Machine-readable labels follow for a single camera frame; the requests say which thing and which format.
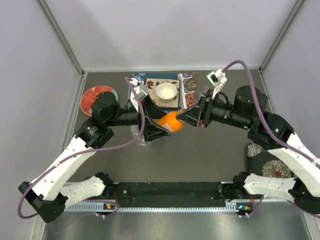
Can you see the blue patterned placemat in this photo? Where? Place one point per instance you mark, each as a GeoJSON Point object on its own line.
{"type": "Point", "coordinates": [187, 97]}

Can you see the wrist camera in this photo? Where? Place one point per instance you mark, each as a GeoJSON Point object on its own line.
{"type": "Point", "coordinates": [140, 89]}
{"type": "Point", "coordinates": [218, 80]}

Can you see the red and teal plate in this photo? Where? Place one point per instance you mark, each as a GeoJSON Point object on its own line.
{"type": "Point", "coordinates": [90, 95]}

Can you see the white ceramic bowl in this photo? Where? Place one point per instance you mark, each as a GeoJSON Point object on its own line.
{"type": "Point", "coordinates": [166, 91]}

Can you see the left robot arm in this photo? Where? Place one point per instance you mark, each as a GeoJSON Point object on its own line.
{"type": "Point", "coordinates": [49, 195]}

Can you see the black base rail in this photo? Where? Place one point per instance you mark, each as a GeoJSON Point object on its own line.
{"type": "Point", "coordinates": [172, 194]}

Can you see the square floral beige plate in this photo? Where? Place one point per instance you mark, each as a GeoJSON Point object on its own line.
{"type": "Point", "coordinates": [153, 83]}

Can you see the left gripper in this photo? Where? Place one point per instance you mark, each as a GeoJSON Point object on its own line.
{"type": "Point", "coordinates": [153, 132]}

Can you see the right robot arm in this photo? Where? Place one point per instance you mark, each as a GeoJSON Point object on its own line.
{"type": "Point", "coordinates": [275, 135]}

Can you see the black floral square plate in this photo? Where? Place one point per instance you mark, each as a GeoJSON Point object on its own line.
{"type": "Point", "coordinates": [262, 163]}

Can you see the orange juice bottle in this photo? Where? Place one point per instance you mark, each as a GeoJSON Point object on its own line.
{"type": "Point", "coordinates": [170, 122]}

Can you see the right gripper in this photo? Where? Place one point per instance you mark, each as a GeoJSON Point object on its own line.
{"type": "Point", "coordinates": [192, 115]}

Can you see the clear bottle white cap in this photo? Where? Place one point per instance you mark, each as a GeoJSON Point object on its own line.
{"type": "Point", "coordinates": [140, 138]}

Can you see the grey slotted cable duct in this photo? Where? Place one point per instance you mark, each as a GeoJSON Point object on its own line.
{"type": "Point", "coordinates": [103, 207]}

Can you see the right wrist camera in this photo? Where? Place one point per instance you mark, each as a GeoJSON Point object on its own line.
{"type": "Point", "coordinates": [218, 80]}

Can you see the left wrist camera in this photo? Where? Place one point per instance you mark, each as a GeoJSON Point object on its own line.
{"type": "Point", "coordinates": [140, 89]}

